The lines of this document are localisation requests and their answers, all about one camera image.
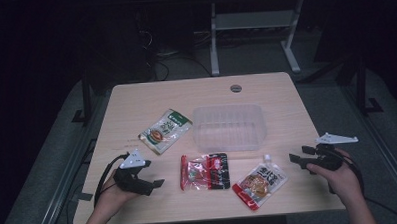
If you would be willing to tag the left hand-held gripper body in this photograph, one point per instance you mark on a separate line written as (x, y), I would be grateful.
(132, 184)

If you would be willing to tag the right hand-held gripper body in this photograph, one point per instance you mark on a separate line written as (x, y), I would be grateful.
(328, 157)

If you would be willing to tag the red white spouted pouch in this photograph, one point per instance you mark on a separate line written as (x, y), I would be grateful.
(259, 185)

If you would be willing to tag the red black snack packet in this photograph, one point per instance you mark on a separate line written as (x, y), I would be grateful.
(205, 171)

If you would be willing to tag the clear plastic container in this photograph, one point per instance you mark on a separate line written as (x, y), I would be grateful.
(228, 127)

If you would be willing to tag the person's left hand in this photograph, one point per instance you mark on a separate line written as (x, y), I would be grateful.
(111, 198)

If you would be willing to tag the person's right hand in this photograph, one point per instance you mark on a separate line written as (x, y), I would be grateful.
(345, 182)

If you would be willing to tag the green white snack packet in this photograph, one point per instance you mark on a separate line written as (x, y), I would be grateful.
(165, 131)

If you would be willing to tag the grey tape strip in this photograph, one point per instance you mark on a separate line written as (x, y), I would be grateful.
(85, 196)

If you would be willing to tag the black metal stand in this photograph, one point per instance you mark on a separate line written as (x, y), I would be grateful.
(86, 96)
(362, 86)

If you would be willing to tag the grey table grommet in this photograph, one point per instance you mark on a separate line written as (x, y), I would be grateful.
(235, 88)

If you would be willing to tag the white metal desk frame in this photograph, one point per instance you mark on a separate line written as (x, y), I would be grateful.
(253, 20)

